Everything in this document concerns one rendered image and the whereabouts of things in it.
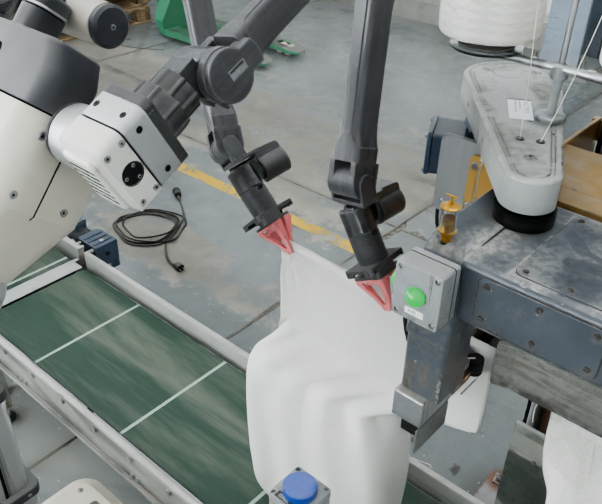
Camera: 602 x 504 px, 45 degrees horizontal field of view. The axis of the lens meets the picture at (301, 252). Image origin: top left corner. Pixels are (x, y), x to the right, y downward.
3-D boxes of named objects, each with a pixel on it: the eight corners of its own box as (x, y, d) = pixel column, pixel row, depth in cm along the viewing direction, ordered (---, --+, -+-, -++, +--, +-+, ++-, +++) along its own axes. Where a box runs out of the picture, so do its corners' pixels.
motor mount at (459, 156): (428, 209, 145) (438, 134, 136) (445, 197, 149) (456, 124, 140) (561, 263, 129) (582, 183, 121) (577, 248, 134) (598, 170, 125)
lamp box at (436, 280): (390, 310, 103) (396, 258, 98) (408, 297, 105) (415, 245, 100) (435, 334, 98) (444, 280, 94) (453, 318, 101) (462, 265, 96)
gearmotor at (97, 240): (45, 250, 288) (38, 218, 280) (77, 236, 297) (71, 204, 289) (90, 280, 271) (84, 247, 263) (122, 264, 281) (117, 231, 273)
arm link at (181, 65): (151, 79, 100) (171, 81, 97) (196, 29, 103) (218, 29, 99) (189, 126, 106) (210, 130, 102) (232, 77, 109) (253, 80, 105)
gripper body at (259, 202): (295, 204, 149) (276, 174, 149) (262, 223, 142) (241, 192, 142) (279, 216, 154) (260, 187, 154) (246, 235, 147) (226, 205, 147)
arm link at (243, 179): (222, 176, 150) (227, 168, 144) (249, 160, 152) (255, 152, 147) (240, 204, 150) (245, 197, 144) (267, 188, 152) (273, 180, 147)
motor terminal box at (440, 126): (418, 185, 145) (425, 132, 139) (425, 164, 154) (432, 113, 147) (459, 191, 143) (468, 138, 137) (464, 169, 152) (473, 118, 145)
